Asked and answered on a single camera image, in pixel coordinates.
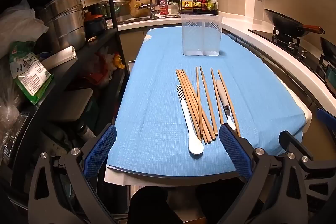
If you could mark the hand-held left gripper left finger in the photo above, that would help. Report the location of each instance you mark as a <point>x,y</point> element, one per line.
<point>101,151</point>

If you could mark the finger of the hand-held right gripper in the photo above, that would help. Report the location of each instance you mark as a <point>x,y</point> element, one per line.
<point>325,119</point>
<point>288,138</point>

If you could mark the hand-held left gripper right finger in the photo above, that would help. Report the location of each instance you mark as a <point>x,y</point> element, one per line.
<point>235,151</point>

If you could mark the row of wooden chopsticks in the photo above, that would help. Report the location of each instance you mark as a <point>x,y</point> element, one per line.
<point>195,108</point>

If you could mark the clear plastic utensil holder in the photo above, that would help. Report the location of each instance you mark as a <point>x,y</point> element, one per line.
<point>202,37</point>

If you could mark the blue table cloth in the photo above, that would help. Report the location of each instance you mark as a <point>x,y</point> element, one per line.
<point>157,108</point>

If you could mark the person's legs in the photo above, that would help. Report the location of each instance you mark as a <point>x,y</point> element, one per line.
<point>149,205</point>

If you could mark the red plastic bag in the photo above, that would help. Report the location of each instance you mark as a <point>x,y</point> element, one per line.
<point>98,69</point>

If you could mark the black gas stove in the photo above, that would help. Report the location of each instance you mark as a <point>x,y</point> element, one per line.
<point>288,43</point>

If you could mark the yellow toy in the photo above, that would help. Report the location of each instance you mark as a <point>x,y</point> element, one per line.
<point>118,60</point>

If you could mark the white kitchen counter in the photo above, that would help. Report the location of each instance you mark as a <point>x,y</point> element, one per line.
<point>262,37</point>

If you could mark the roll of foil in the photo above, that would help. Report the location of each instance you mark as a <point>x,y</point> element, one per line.
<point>60,56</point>

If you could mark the green food packet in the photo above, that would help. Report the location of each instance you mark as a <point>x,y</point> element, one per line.
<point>29,74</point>

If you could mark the dark pot with red rim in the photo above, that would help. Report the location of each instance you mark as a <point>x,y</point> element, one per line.
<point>94,24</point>

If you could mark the stainless steel steamer pot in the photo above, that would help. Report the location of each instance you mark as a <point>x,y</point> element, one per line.
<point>65,24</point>

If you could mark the black metal shelf rack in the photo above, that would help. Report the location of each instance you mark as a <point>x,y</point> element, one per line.
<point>111,11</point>

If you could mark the yellow green bottle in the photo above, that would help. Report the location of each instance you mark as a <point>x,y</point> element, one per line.
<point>213,5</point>

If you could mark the white plastic bag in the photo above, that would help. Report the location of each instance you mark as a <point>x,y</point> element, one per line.
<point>18,27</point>

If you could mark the wooden cutting board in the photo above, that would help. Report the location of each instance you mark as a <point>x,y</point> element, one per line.
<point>137,5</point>

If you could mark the red label sauce bottle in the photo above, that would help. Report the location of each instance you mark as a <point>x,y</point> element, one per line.
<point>204,2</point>

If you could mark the metal sink faucet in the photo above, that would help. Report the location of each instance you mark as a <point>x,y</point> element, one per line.
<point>151,7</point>

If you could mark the dark sauce bottle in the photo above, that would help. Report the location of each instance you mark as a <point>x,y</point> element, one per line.
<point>197,2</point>

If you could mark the large oil jug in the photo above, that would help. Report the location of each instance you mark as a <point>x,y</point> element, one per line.
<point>186,5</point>

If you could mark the red refill pouch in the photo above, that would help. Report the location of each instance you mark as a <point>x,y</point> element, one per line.
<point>163,5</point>

